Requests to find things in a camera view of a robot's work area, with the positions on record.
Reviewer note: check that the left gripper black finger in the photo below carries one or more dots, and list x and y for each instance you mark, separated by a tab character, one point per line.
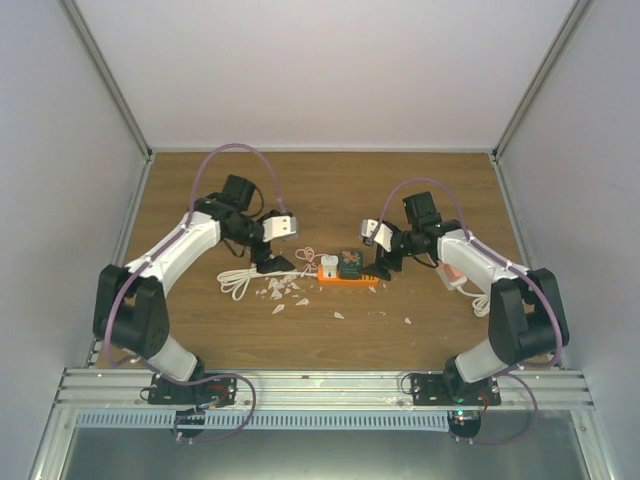
281	264
265	267

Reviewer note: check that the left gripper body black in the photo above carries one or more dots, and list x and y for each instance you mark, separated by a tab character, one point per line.
259	255

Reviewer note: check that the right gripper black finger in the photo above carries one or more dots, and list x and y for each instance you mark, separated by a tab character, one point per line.
386	274
372	270

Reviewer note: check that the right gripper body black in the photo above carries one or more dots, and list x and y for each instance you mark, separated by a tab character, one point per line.
383	259

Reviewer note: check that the green dragon cube plug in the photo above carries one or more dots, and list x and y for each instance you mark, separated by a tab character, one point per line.
350	264

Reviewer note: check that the white usb charger plug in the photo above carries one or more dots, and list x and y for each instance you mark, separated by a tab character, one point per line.
329	266

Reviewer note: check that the orange power strip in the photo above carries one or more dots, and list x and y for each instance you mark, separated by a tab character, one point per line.
364	281

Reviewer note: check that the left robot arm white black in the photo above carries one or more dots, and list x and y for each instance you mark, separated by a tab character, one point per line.
130	309

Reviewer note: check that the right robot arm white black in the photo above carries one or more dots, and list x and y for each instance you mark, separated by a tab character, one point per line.
526	316

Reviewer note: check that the pink charger plug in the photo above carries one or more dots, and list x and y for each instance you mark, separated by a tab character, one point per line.
451	273

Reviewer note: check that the white pink power strip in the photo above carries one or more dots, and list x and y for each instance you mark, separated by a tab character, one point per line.
451	286

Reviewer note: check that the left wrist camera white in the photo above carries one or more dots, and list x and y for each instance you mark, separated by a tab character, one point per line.
284	227

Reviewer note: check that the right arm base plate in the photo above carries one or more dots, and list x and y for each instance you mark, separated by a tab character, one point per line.
435	389

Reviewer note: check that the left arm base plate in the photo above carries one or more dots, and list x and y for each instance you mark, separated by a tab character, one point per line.
212	394

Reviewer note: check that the left aluminium frame post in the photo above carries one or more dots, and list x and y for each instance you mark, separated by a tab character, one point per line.
84	34

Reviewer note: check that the aluminium frame post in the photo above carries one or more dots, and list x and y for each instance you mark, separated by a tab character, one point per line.
568	27
84	34

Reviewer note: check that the aluminium front rail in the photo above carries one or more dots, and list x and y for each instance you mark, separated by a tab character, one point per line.
325	390

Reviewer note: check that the grey slotted cable duct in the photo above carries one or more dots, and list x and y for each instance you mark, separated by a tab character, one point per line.
267	420

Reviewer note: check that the right aluminium frame post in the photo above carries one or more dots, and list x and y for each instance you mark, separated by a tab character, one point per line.
568	27

